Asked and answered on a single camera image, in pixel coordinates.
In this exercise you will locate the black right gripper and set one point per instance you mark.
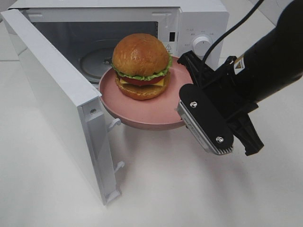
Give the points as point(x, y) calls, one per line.
point(212, 100)

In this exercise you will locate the pink round plate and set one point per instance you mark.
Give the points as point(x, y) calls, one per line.
point(157, 114)

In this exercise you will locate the burger with lettuce and cheese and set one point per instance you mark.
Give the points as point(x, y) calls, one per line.
point(142, 65)

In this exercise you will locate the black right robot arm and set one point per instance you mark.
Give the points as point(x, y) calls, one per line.
point(273, 62)

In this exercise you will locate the upper white microwave knob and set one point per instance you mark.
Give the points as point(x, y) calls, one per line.
point(200, 44)

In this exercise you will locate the glass microwave turntable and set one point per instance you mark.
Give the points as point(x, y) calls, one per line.
point(95, 63)

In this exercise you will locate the white microwave oven body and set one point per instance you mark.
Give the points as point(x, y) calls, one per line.
point(77, 27)

